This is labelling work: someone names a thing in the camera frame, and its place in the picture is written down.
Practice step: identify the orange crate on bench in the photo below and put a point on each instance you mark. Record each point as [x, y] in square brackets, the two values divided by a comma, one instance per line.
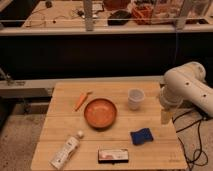
[142, 15]

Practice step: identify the wooden background workbench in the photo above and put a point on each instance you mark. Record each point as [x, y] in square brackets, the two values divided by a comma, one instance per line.
[66, 17]

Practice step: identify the white plastic cup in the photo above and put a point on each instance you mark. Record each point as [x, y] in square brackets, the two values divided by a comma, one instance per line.
[135, 98]

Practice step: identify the orange ceramic bowl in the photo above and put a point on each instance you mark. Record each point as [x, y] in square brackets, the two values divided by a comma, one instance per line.
[100, 113]

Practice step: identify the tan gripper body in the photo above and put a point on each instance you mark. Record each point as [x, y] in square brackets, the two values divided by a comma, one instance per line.
[166, 116]

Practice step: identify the grey metal post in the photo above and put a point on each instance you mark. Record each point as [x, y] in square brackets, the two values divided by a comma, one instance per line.
[88, 14]

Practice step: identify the black object on bench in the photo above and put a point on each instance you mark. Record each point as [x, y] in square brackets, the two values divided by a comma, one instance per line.
[120, 17]

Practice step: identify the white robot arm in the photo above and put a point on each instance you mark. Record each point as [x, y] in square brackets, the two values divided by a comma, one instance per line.
[185, 82]

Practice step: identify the orange carrot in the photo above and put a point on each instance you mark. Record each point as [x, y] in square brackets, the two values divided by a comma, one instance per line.
[81, 100]

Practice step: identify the blue sponge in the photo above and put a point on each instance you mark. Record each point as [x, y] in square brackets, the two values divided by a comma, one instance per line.
[141, 136]

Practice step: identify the white plastic bottle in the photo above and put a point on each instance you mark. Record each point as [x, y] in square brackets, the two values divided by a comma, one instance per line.
[66, 151]

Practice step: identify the black and white box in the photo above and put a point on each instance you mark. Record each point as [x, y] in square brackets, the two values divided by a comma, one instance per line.
[113, 156]

